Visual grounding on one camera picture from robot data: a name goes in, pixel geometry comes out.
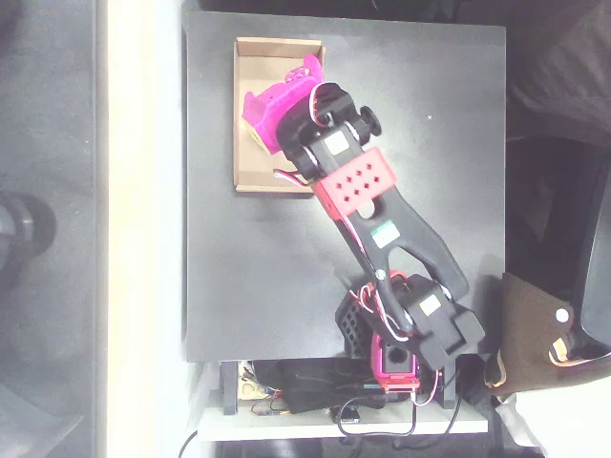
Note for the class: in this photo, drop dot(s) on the brown felt bag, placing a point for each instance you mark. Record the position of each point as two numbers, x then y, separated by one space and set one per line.
525 334

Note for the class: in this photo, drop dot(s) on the black table clamp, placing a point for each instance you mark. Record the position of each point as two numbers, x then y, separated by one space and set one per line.
230 386
449 384

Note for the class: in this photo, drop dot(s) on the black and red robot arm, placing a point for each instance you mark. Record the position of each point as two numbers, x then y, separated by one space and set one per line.
410 238

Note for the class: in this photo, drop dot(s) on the black office chair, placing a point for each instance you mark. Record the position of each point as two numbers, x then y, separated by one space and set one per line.
596 262

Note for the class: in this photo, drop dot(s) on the dark grey fabric garment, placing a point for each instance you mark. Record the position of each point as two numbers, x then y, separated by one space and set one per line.
563 71

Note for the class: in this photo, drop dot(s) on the magenta gripper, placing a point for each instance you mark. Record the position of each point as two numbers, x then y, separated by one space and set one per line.
268 111

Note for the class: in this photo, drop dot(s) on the black fabric pouch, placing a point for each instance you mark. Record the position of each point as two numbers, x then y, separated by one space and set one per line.
324 386

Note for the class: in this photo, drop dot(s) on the white shelf board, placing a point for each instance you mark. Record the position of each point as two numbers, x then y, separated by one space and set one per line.
286 425

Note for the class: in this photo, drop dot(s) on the small black plug adapter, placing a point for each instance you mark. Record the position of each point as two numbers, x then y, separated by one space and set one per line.
351 415

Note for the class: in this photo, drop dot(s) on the wooden electronics board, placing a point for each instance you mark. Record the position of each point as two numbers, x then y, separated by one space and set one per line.
250 386

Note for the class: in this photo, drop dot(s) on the shallow cardboard box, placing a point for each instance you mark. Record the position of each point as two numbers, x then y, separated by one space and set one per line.
253 62

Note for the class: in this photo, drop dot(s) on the black round stand foot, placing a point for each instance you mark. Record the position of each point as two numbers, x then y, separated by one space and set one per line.
24 234

